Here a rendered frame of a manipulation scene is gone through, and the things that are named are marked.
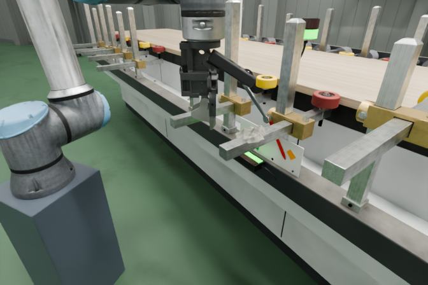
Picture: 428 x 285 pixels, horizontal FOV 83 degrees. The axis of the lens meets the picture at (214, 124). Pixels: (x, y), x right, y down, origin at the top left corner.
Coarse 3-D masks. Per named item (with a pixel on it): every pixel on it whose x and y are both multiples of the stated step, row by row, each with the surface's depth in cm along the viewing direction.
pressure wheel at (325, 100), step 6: (324, 90) 78; (312, 96) 77; (318, 96) 73; (324, 96) 73; (330, 96) 74; (336, 96) 73; (312, 102) 76; (318, 102) 74; (324, 102) 73; (330, 102) 72; (336, 102) 73; (324, 108) 73; (330, 108) 73
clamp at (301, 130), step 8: (272, 112) 72; (280, 120) 70; (288, 120) 68; (296, 120) 66; (312, 120) 66; (296, 128) 66; (304, 128) 65; (312, 128) 67; (296, 136) 67; (304, 136) 66
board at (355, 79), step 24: (168, 48) 163; (216, 48) 161; (240, 48) 161; (264, 48) 161; (264, 72) 103; (312, 72) 103; (336, 72) 103; (360, 72) 103; (384, 72) 103; (360, 96) 75; (408, 96) 75
